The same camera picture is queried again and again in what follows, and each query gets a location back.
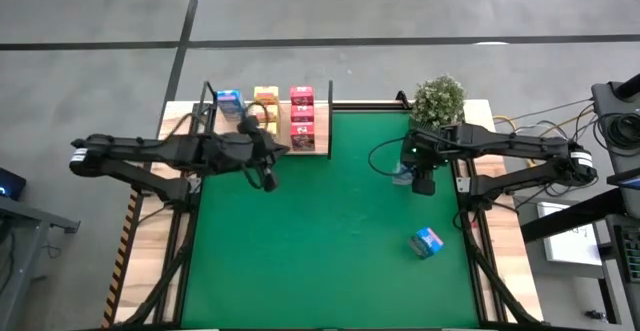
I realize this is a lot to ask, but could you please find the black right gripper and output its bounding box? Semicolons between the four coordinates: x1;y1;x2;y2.
399;123;454;197

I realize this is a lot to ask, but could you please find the black laptop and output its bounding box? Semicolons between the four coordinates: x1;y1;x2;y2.
606;166;640;192

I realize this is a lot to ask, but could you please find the black coiled cable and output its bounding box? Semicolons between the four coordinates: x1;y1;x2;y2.
593;112;640;153

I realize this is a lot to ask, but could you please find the grey floor cable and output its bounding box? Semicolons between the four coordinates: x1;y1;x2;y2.
492;98;596;125

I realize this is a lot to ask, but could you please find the red Froot Loops cereal box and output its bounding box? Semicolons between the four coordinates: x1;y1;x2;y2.
289;121;317;153
290;104;316;124
289;85;316;106

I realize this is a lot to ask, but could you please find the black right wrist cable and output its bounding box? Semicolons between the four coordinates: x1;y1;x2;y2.
367;135;416;178

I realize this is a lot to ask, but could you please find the black monitor blue light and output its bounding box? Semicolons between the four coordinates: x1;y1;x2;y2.
0;167;27;202

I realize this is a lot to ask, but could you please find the black keyboard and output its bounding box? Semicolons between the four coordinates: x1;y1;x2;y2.
613;223;640;285

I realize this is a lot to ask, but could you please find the black aluminium table frame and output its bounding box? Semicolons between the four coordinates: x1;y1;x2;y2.
112;90;546;331

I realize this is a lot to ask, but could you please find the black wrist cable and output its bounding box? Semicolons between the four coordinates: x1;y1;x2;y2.
169;99;275;191
367;135;416;178

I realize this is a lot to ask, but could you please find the white board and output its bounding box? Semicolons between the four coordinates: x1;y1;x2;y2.
537;201;604;267

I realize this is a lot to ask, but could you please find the grey metal desk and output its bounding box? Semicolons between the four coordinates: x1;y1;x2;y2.
0;195;81;331

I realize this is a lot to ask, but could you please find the black diagonal beam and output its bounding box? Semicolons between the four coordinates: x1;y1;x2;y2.
519;188;626;245

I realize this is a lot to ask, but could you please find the yellow black hazard tape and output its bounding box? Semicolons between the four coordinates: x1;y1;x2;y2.
102;190;141;328

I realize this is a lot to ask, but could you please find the potted plant ribbed grey pot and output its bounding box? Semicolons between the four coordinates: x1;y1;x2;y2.
410;74;469;128

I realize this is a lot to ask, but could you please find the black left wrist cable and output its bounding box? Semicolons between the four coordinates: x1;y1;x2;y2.
169;99;275;191

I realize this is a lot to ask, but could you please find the black equipment stand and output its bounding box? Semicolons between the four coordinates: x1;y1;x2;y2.
591;73;640;172

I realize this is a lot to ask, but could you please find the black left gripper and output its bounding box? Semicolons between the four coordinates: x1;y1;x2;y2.
197;114;291;193

